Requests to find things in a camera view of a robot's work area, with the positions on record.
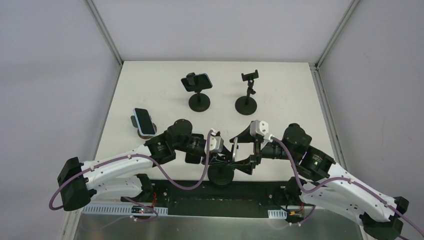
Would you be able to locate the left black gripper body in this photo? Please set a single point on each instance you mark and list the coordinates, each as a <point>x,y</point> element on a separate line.
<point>214,158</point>

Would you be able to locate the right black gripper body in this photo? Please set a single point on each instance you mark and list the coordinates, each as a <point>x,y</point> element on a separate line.
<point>255,155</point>

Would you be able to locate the black phone stand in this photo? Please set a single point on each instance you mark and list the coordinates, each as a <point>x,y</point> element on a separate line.
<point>246,105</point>
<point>199,102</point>
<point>220,174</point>

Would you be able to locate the black phone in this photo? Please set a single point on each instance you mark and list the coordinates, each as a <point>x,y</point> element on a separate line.
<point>191,158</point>

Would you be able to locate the blue-cased phone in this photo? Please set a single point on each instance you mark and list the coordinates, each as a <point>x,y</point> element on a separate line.
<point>196,82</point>

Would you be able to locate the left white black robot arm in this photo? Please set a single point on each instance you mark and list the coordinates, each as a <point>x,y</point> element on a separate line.
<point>118,177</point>

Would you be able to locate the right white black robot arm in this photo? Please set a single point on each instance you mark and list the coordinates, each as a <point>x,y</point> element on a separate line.
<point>322,182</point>

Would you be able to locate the light blue phone on wooden stand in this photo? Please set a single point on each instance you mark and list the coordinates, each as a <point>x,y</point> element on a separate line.
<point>142,115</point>

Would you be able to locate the round wooden phone stand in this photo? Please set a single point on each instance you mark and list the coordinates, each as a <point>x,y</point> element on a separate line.
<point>145,130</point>

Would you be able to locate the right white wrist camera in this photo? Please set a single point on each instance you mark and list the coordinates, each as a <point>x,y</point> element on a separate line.
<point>259,128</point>

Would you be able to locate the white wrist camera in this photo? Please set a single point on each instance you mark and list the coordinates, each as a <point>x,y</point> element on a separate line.
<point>215,142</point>
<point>259,128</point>

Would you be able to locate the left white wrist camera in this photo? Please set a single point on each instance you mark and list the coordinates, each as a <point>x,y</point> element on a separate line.
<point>215,142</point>

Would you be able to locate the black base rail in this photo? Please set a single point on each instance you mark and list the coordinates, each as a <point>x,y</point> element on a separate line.
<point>239,199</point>

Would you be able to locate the right white cable duct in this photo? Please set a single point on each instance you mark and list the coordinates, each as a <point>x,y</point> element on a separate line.
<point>277,214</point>

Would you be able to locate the white cable duct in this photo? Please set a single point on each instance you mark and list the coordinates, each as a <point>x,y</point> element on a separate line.
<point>277,214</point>
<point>117,209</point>

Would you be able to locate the left white cable duct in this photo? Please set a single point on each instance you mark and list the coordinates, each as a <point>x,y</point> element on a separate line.
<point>117,209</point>

